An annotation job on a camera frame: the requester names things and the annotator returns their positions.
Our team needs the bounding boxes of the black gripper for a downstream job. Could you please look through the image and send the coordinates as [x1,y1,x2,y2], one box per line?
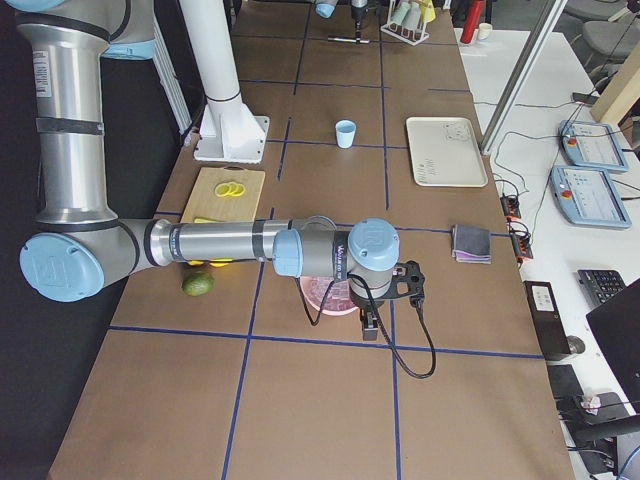
[351,0,366,41]
[349,287,394,341]

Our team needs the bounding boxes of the white wire cup rack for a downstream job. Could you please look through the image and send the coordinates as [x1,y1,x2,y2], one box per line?
[380,0,436,46]

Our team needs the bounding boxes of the teach pendant tablet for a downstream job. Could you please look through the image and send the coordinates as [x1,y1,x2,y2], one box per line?
[558,120,629,173]
[550,166,632,229]

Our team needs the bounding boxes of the aluminium frame post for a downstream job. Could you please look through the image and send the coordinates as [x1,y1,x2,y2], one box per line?
[480,0,567,155]

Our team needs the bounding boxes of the red bottle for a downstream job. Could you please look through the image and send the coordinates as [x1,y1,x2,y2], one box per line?
[460,0,485,44]

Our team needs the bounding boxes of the far teach pendant tablet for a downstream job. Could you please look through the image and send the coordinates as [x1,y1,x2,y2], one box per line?
[558,120,629,173]

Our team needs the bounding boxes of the green avocado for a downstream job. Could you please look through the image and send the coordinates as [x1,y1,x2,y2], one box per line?
[181,271,215,297]

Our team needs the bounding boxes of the cream bear serving tray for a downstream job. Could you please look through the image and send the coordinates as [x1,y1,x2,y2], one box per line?
[405,117,488,188]

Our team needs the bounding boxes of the lemon slices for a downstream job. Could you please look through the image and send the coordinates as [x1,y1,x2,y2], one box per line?
[214,181,246,198]

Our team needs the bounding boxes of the black box device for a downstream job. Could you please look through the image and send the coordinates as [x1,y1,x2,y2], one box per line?
[523,281,571,361]

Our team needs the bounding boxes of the light blue paper cup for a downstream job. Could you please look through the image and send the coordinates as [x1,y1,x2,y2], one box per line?
[335,119,357,149]

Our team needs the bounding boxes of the steel muddler with black tip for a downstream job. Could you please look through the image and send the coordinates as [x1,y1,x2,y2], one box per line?
[327,36,371,44]

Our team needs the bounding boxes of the black keyboard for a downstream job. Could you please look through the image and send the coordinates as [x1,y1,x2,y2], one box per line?
[577,269,626,307]

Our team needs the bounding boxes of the wooden cutting board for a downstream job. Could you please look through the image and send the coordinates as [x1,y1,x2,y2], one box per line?
[181,167,265,223]

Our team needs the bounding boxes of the yellow plastic knife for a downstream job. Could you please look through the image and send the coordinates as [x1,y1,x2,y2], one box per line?
[193,217,229,224]

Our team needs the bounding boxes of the black laptop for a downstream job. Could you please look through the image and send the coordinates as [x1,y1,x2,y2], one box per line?
[586,280,640,401]

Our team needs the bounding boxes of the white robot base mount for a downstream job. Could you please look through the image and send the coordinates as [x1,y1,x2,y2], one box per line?
[180,0,270,164]

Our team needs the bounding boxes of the black usb hub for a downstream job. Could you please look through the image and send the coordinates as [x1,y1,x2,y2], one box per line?
[500,195,521,220]

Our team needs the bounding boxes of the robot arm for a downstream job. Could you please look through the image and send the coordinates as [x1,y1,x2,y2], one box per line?
[315,0,369,44]
[13,1,401,334]

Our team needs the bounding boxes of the grey folded cloth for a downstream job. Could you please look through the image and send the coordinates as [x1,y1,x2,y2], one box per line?
[452,224,492,264]

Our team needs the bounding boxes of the pink bowl of ice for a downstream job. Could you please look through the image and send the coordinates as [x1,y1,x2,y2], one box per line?
[300,276,358,316]

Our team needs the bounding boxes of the near teach pendant tablet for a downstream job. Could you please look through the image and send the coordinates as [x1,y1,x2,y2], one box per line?
[550,166,632,229]

